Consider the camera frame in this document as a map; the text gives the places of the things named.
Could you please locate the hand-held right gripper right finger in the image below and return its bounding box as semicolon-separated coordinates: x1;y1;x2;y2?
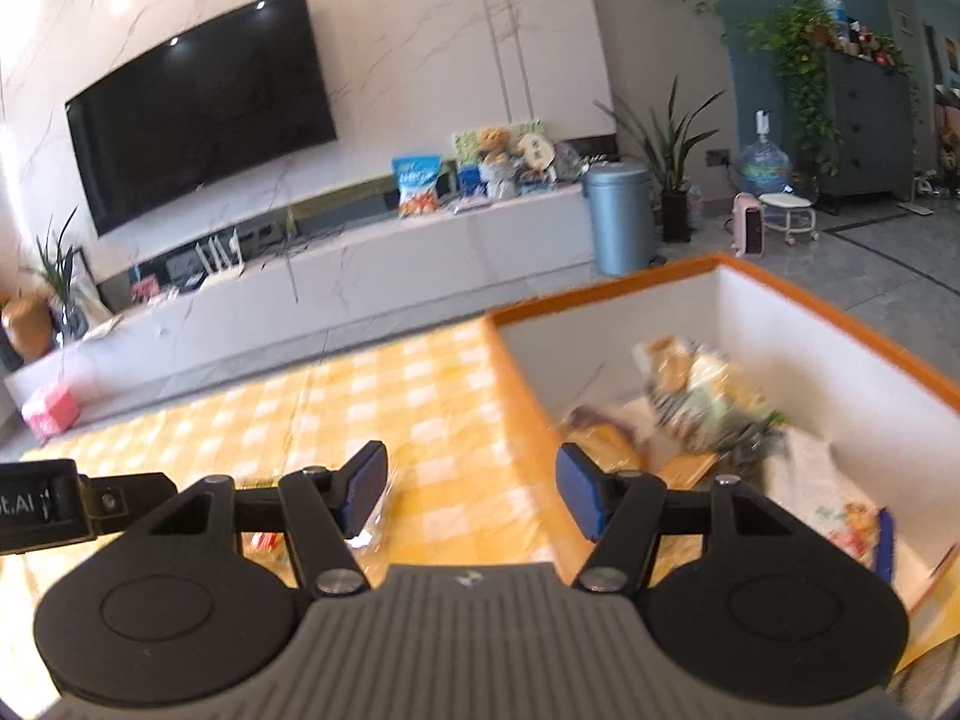
555;442;796;593

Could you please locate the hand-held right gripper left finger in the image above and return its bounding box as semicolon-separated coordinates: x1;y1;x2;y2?
146;441;389;597

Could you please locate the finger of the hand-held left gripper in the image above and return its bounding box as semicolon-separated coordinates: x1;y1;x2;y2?
75;471;181;541

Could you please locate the orange cardboard box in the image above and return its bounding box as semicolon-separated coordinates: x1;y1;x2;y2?
484;253;960;672

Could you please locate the pink box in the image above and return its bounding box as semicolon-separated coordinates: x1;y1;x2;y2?
21;382;82;442

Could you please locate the brown ceramic vase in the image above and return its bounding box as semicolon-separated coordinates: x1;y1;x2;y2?
0;296;53;361

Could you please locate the white marble television cabinet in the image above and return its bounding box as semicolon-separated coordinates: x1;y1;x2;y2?
4;184;601;406

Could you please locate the glass vase with plant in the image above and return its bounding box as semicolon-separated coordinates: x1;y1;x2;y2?
34;206;91;342

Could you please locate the white router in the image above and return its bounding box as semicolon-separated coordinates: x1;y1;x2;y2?
195;234;247;290

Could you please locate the blue-grey trash can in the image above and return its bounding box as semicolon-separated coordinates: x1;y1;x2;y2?
582;161;656;276

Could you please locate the blue snack bag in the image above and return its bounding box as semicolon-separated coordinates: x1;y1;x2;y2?
392;155;443;218

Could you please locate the pink heater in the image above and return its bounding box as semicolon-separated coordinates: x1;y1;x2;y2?
731;193;766;258

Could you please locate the tall-leaf potted plant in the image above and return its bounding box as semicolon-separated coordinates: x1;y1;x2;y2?
596;79;725;243

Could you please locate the green printed box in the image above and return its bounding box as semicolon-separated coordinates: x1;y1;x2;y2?
452;129;488;197

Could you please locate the teddy bear bouquet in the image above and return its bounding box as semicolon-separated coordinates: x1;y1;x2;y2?
476;126;520;200

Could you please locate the white round stool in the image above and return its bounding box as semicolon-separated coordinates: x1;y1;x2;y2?
759;193;820;245

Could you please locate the blue water jug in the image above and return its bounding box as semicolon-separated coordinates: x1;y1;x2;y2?
739;111;796;200

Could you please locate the grey drawer cabinet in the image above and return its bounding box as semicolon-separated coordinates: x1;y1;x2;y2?
821;49;917;200

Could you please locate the trailing pothos plant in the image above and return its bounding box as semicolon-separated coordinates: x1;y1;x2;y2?
739;0;845;177

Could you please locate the black wall television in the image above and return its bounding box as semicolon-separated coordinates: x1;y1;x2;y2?
64;0;338;237

